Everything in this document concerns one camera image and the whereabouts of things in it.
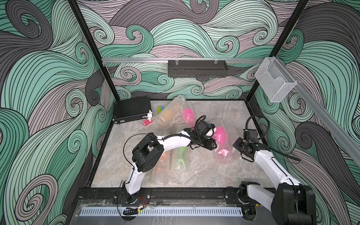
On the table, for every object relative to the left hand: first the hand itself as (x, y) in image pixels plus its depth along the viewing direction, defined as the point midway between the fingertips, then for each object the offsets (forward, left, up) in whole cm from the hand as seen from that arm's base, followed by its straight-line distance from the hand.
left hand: (215, 144), depth 83 cm
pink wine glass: (+7, -6, -4) cm, 9 cm away
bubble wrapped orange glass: (-16, +32, -2) cm, 36 cm away
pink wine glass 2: (+24, +15, -3) cm, 29 cm away
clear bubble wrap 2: (+35, +16, -3) cm, 39 cm away
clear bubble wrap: (-4, -12, -5) cm, 14 cm away
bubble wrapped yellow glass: (+23, +33, -2) cm, 40 cm away
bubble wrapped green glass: (-9, +22, -2) cm, 23 cm away
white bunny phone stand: (+24, +45, -9) cm, 52 cm away
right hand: (+2, -14, -3) cm, 15 cm away
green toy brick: (+35, +38, -8) cm, 53 cm away
